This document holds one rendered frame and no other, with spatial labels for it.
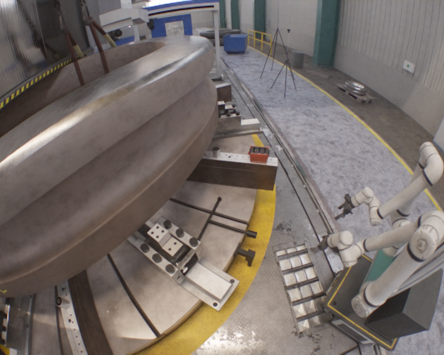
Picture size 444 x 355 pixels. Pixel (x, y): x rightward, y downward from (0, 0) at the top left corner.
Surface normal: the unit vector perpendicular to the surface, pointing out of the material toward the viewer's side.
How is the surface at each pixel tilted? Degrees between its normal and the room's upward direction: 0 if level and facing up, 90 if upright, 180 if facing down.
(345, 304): 0
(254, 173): 90
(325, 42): 90
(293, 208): 0
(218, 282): 0
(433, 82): 90
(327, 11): 90
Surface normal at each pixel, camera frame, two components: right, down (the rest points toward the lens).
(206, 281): -0.05, -0.71
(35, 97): 0.82, 0.37
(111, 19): 0.15, 0.69
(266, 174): -0.21, 0.70
